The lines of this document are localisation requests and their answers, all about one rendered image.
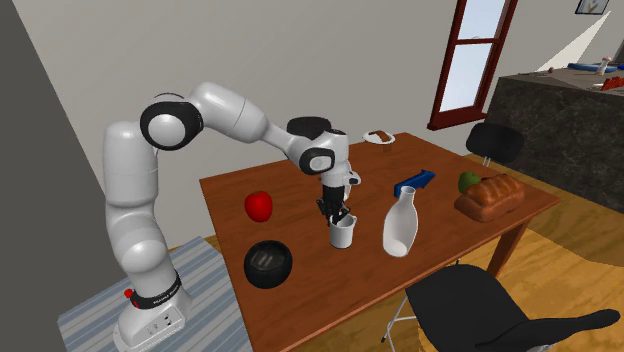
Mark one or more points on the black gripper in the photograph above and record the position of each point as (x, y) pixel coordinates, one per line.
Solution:
(332, 196)

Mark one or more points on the white cup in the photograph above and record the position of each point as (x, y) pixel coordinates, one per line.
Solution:
(342, 234)

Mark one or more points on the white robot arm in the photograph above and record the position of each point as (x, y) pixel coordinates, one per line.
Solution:
(128, 170)

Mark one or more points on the white vase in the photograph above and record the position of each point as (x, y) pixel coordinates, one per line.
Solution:
(400, 229)

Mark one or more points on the red apple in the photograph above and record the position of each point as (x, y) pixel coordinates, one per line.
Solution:
(258, 206)

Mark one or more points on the brown wooden table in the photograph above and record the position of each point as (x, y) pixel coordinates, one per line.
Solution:
(317, 292)

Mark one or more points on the black bowl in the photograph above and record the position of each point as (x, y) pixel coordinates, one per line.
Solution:
(268, 264)

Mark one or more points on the white plate with brown food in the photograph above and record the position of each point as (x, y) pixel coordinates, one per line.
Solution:
(378, 137)

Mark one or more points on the blue angular object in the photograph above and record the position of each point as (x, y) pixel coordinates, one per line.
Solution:
(414, 181)

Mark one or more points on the green apple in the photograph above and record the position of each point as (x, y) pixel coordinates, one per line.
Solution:
(467, 181)

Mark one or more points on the striped grey robot stand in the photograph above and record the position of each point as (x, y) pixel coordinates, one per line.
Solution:
(209, 297)

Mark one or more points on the brown bread loaf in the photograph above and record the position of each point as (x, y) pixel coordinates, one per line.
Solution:
(490, 197)

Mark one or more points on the red framed window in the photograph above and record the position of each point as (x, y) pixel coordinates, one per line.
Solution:
(469, 63)

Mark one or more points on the dark stone counter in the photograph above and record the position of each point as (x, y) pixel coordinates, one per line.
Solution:
(560, 126)

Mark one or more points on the wall picture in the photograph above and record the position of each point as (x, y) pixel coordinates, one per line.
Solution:
(591, 6)

